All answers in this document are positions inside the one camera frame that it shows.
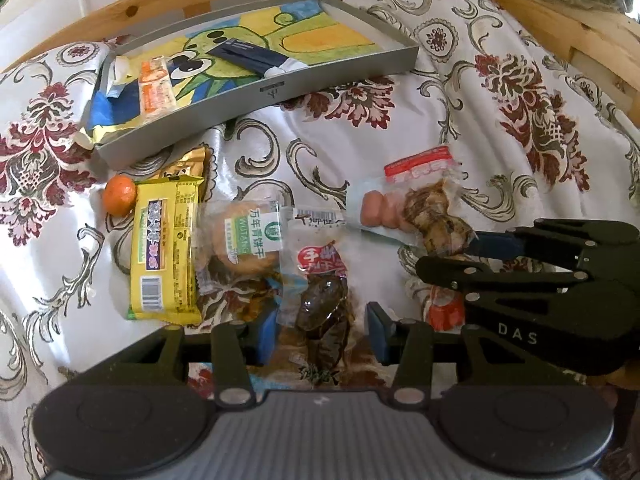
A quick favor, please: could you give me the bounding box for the wooden bed frame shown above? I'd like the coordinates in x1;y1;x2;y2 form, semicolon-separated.
1;0;639;122

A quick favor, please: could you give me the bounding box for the chicken feet red top packet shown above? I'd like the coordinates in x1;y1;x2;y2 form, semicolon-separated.
382;145;475;257

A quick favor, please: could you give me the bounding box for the small white blue packet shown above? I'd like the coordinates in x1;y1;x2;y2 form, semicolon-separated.
104;55;134;99

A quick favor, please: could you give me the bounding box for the floral white bed sheet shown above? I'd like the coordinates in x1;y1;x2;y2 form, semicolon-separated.
1;0;639;479

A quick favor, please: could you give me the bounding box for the round biscuit green label packet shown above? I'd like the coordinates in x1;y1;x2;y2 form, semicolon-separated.
192;200;284;296

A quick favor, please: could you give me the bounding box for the orange mandarin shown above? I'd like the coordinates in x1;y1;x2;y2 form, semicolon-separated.
102;174;137;218

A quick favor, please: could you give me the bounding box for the mini sausages clear packet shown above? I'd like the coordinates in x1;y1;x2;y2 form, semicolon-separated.
344;177;421;246

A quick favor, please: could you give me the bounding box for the blue edged pastry packet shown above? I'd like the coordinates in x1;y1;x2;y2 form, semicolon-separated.
186;278;390;393

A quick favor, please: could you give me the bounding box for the grey rectangular tray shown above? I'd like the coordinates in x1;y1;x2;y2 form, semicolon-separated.
87;0;418;169

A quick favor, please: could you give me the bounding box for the orange white snack packet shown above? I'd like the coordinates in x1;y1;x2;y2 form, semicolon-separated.
138;55;179;124

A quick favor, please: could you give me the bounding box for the yellow wafer snack bar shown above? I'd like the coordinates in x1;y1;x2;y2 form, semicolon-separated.
129;176;203;326

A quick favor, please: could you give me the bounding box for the dark blue tube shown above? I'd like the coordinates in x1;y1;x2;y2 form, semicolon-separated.
208;38;308;78

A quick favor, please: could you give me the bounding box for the colourful frog drawing paper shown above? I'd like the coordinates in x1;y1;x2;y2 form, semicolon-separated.
89;0;381;144

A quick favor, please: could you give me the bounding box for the dark braised meat red packet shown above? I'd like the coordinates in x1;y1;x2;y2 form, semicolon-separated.
279;207;352;387

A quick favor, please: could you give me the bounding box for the gold foil snack packet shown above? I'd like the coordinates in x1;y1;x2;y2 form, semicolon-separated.
152;145;210;179

